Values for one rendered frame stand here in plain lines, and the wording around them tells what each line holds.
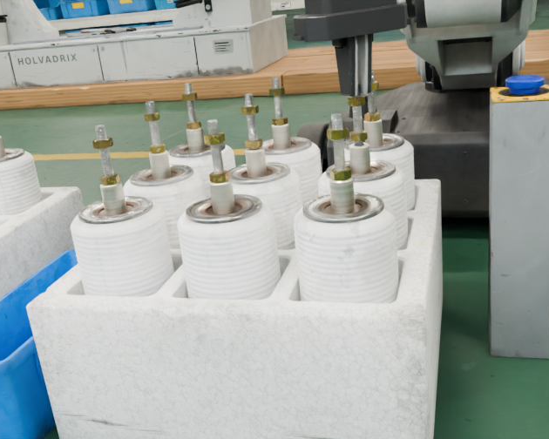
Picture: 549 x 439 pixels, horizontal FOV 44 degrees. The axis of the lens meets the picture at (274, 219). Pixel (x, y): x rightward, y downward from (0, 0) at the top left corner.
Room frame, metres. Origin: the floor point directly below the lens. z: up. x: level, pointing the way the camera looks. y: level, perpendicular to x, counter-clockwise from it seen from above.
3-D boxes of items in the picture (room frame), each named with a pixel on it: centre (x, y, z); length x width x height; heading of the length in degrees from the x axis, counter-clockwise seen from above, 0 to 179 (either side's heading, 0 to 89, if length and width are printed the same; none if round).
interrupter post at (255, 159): (0.75, 0.01, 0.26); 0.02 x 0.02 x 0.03
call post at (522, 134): (0.74, -0.29, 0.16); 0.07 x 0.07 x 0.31; 73
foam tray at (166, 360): (0.75, 0.01, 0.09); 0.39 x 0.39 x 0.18; 73
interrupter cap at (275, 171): (0.75, 0.01, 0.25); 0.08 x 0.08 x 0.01
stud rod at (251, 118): (0.75, 0.01, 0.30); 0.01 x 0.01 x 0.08
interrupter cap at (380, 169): (0.71, -0.10, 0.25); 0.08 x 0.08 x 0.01
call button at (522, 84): (0.73, -0.29, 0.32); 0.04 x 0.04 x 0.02
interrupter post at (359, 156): (0.71, -0.10, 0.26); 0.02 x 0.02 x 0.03
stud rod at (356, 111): (0.71, -0.10, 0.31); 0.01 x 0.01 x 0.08
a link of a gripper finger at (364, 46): (0.72, -0.11, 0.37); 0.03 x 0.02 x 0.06; 24
